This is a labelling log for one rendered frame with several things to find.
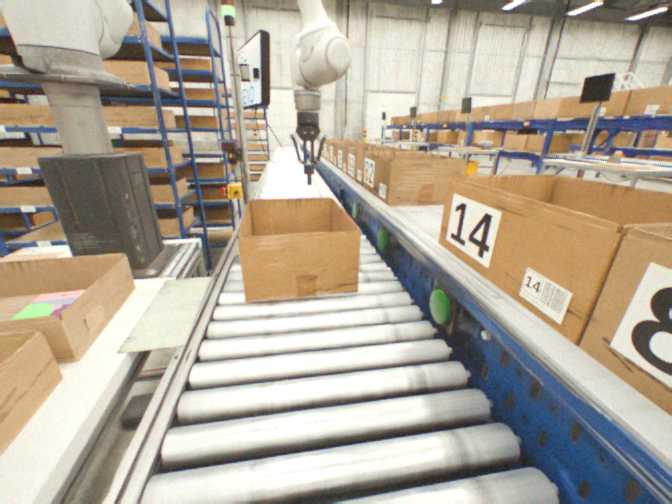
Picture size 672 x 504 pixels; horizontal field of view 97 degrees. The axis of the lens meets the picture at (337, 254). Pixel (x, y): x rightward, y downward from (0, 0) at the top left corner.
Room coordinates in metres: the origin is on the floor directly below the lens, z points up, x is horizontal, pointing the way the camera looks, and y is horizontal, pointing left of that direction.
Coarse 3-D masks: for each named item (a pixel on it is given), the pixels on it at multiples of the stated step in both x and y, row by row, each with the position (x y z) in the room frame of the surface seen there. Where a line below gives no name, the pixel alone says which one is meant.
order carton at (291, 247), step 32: (256, 224) 1.00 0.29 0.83; (288, 224) 1.03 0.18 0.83; (320, 224) 1.05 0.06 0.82; (352, 224) 0.76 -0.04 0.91; (256, 256) 0.63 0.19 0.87; (288, 256) 0.65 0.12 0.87; (320, 256) 0.66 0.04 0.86; (352, 256) 0.68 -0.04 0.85; (256, 288) 0.63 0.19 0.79; (288, 288) 0.65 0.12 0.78; (320, 288) 0.66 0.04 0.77; (352, 288) 0.68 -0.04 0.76
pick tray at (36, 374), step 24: (0, 336) 0.37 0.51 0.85; (24, 336) 0.37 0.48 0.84; (0, 360) 0.36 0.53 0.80; (24, 360) 0.33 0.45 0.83; (48, 360) 0.37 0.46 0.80; (0, 384) 0.29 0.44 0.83; (24, 384) 0.32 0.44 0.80; (48, 384) 0.35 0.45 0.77; (0, 408) 0.28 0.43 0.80; (24, 408) 0.30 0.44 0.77; (0, 432) 0.26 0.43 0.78; (0, 456) 0.25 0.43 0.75
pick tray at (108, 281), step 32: (96, 256) 0.67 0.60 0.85; (0, 288) 0.62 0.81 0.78; (32, 288) 0.63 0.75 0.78; (64, 288) 0.65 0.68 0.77; (96, 288) 0.53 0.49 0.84; (128, 288) 0.65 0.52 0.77; (0, 320) 0.52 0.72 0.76; (32, 320) 0.41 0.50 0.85; (64, 320) 0.42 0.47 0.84; (96, 320) 0.50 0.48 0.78; (64, 352) 0.41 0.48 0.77
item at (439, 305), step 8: (432, 296) 0.54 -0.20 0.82; (440, 296) 0.52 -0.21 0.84; (432, 304) 0.54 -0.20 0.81; (440, 304) 0.51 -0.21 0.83; (448, 304) 0.50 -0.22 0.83; (432, 312) 0.53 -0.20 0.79; (440, 312) 0.50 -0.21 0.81; (448, 312) 0.49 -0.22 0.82; (440, 320) 0.50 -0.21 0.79; (448, 320) 0.49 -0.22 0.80
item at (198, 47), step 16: (208, 16) 2.60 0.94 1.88; (208, 32) 2.59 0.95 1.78; (192, 48) 2.79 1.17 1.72; (208, 48) 2.79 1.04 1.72; (176, 80) 2.98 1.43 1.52; (192, 80) 2.96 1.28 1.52; (208, 80) 2.95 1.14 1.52; (224, 80) 3.04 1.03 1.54; (192, 128) 2.56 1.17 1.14; (208, 128) 2.58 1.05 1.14; (224, 160) 2.59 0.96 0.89; (176, 176) 2.71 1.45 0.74; (240, 208) 3.04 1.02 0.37; (208, 224) 2.56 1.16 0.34; (224, 224) 2.59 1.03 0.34; (224, 240) 2.70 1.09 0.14
